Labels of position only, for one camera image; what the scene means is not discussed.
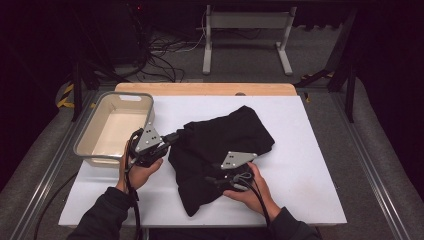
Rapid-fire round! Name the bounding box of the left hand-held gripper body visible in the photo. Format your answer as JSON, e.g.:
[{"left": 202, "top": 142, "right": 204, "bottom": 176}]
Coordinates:
[{"left": 127, "top": 121, "right": 171, "bottom": 168}]

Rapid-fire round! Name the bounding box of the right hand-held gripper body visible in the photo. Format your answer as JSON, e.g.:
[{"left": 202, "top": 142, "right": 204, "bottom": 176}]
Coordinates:
[{"left": 213, "top": 151, "right": 259, "bottom": 192}]

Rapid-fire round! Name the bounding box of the black sleeveless shirt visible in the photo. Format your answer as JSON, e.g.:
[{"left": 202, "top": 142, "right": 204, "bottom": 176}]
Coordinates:
[{"left": 167, "top": 105, "right": 276, "bottom": 218}]

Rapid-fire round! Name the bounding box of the beige plastic basket grey rim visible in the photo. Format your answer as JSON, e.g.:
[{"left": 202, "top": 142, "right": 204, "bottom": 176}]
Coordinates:
[{"left": 73, "top": 91, "right": 156, "bottom": 170}]

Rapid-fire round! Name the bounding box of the person's left hand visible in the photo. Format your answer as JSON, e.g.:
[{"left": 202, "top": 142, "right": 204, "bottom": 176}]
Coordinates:
[{"left": 115, "top": 139, "right": 165, "bottom": 195}]

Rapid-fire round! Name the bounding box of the person's right hand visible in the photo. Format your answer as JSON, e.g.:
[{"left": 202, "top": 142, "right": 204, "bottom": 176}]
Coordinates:
[{"left": 222, "top": 161, "right": 282, "bottom": 223}]

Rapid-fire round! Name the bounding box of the white board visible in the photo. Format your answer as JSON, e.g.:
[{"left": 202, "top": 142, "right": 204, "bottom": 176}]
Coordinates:
[{"left": 58, "top": 95, "right": 348, "bottom": 228}]

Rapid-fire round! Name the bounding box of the yellow black floor tape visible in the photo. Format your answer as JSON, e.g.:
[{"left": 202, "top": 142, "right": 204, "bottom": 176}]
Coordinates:
[
  {"left": 299, "top": 70, "right": 335, "bottom": 83},
  {"left": 55, "top": 83, "right": 76, "bottom": 110}
]

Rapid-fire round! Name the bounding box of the black equipment case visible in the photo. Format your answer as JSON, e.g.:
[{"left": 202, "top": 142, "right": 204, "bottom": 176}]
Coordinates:
[{"left": 99, "top": 3, "right": 144, "bottom": 66}]

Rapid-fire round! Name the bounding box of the black metal stand with legs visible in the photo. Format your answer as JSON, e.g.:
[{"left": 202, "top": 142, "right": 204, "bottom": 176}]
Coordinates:
[{"left": 293, "top": 6, "right": 361, "bottom": 124}]

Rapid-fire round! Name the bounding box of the right hand-held gripper cable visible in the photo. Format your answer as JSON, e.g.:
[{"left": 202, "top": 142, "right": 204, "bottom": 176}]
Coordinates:
[{"left": 233, "top": 172, "right": 273, "bottom": 228}]

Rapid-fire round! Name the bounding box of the black metal stand post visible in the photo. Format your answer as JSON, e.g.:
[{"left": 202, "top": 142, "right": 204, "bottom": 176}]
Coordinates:
[{"left": 72, "top": 61, "right": 84, "bottom": 123}]

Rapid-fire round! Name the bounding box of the tangle of black floor cables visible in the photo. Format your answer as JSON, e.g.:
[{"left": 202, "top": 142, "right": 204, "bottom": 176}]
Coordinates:
[{"left": 131, "top": 31, "right": 188, "bottom": 84}]

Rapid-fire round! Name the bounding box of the thin white cable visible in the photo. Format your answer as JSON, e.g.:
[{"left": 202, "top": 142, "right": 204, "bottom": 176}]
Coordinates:
[{"left": 151, "top": 11, "right": 208, "bottom": 54}]

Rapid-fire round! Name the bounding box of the thick black floor cable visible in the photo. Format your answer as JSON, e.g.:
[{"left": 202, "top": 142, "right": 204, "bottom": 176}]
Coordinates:
[{"left": 33, "top": 171, "right": 79, "bottom": 240}]

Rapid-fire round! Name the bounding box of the aluminium rail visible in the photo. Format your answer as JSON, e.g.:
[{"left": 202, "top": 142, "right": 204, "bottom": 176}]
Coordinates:
[
  {"left": 9, "top": 89, "right": 101, "bottom": 240},
  {"left": 331, "top": 91, "right": 413, "bottom": 240}
]

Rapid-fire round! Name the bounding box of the white metal stand frame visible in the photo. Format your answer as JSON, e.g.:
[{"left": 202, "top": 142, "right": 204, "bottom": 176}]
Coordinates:
[{"left": 202, "top": 4, "right": 298, "bottom": 76}]

